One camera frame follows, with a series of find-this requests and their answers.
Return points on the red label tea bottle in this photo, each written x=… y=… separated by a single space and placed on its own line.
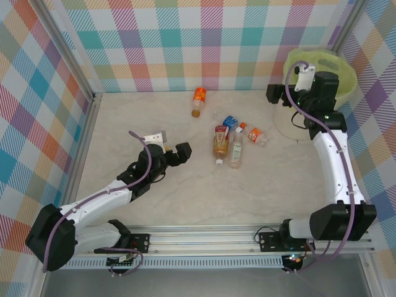
x=220 y=140

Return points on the orange cap dotted label bottle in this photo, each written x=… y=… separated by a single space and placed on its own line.
x=255 y=134

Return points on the blue label clear bottle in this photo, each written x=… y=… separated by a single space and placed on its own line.
x=229 y=120

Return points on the orange label brown cap bottle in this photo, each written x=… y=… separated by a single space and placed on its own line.
x=198 y=97

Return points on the green label white cap bottle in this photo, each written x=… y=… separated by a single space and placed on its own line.
x=236 y=151

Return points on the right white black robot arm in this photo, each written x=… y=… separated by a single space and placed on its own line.
x=337 y=222

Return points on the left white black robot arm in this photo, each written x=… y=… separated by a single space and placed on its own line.
x=58 y=241

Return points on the left circuit board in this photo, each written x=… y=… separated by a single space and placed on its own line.
x=119 y=260

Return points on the circuit board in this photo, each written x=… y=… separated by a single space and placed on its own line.
x=119 y=260
x=294 y=259

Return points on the grey metal base panel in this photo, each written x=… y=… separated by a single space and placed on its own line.
x=201 y=283

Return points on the right circuit board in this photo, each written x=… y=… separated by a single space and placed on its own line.
x=294 y=259

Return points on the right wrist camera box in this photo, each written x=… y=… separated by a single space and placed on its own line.
x=304 y=79

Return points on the right aluminium corner post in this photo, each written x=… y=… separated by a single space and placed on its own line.
x=348 y=28

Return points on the aluminium corner post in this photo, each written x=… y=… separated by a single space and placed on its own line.
x=68 y=52
x=348 y=28

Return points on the aluminium side rail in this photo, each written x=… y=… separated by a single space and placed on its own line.
x=83 y=148

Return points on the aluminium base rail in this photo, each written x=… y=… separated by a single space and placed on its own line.
x=201 y=239

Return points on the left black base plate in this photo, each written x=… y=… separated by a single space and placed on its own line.
x=140 y=242

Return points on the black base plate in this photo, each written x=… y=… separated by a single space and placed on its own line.
x=140 y=242
x=267 y=242

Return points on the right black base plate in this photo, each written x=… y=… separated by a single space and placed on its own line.
x=267 y=242

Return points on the left aluminium corner post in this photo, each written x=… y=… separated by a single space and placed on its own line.
x=68 y=52

